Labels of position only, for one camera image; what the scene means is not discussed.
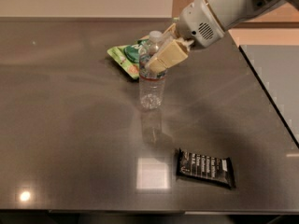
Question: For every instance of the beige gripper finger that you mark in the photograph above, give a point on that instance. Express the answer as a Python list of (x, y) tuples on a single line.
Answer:
[(172, 52), (171, 31)]

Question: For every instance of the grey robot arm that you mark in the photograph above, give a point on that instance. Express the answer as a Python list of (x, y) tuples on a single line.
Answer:
[(232, 12)]

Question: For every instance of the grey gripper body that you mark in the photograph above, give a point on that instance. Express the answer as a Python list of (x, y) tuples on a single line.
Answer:
[(196, 22)]

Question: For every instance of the grey side table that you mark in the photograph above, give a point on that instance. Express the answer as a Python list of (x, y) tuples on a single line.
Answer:
[(277, 69)]

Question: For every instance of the green snack bag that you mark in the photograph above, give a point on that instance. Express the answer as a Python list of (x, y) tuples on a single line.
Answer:
[(128, 56)]

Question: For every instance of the black rxbar chocolate bar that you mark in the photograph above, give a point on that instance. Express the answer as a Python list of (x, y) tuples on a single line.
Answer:
[(206, 168)]

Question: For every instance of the clear plastic water bottle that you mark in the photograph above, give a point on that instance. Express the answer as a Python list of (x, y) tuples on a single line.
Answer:
[(151, 86)]

